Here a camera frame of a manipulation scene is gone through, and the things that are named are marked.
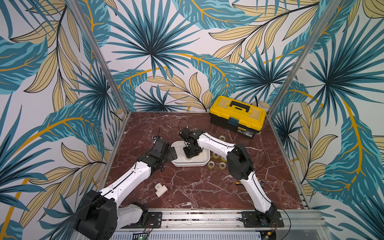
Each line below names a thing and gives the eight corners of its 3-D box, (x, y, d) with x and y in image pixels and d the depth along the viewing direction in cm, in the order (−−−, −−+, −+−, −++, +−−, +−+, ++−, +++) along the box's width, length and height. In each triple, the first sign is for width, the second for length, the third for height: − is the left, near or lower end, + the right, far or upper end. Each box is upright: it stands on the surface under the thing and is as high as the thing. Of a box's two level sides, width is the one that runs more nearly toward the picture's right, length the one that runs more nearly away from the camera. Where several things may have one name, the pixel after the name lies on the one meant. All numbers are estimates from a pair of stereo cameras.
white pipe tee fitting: (158, 198, 82) (157, 196, 79) (153, 189, 84) (151, 187, 82) (167, 190, 84) (167, 188, 82) (162, 182, 87) (161, 180, 84)
